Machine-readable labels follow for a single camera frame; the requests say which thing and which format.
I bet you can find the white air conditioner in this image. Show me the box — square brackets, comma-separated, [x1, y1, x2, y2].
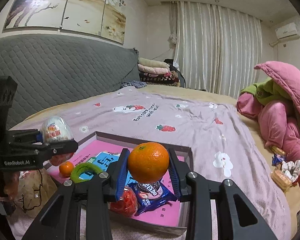
[268, 22, 300, 48]

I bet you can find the white striped curtain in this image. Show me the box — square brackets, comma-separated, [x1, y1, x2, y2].
[169, 2, 263, 98]

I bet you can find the stack of folded blankets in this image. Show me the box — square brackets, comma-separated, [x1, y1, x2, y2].
[138, 57, 185, 87]

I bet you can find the green fuzzy ring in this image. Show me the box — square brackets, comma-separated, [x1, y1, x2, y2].
[70, 162, 104, 183]

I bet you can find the shallow grey cardboard box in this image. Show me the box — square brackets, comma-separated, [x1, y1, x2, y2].
[42, 130, 194, 235]

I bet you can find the small blue snack wrapper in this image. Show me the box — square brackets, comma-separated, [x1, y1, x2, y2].
[271, 153, 286, 167]

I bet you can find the wrapped biscuit packet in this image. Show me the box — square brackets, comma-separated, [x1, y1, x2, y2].
[269, 145, 294, 193]

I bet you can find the grey quilted headboard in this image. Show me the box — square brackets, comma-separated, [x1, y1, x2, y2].
[0, 34, 139, 128]

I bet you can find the blue Oreo cookie packet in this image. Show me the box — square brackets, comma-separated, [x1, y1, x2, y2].
[128, 181, 177, 216]

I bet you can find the pink quilted duvet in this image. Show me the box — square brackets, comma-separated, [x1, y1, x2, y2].
[236, 61, 300, 185]

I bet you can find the red white surprise egg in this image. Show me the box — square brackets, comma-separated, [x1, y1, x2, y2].
[110, 186, 138, 217]

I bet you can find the beige mesh drawstring bag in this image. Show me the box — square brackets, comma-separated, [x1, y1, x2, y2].
[4, 168, 57, 218]

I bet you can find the blue white surprise egg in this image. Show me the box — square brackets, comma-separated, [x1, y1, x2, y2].
[40, 116, 74, 166]

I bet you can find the floral wall painting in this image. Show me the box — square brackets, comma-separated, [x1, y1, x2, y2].
[4, 0, 126, 44]

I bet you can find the pink strawberry print bedsheet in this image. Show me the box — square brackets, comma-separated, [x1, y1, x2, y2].
[5, 86, 292, 240]

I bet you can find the orange tangerine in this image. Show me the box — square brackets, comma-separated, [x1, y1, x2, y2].
[59, 161, 74, 178]
[127, 142, 170, 184]

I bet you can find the white floral scrunchie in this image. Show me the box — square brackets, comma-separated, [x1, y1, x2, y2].
[281, 160, 300, 183]

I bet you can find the green blanket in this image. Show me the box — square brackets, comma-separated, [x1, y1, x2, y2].
[237, 78, 295, 110]

